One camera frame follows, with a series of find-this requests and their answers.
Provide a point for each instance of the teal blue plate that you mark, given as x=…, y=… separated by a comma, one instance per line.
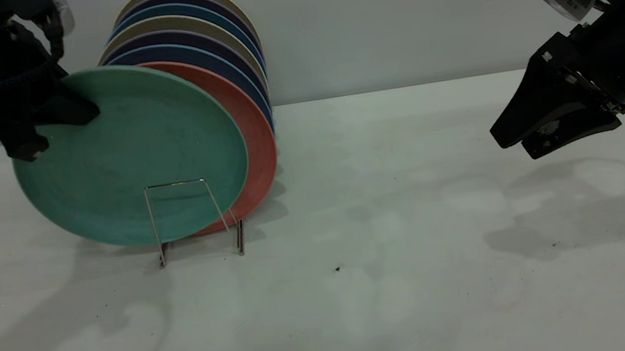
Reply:
x=179, y=9

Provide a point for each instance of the pink plate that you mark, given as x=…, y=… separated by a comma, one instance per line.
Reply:
x=257, y=140

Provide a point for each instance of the green plate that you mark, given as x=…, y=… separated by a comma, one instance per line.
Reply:
x=125, y=156

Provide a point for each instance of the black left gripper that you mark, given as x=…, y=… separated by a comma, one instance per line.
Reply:
x=19, y=116

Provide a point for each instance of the navy blue plate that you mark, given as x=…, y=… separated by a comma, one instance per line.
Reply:
x=184, y=49

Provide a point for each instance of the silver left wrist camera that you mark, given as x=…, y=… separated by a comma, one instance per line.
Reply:
x=64, y=12

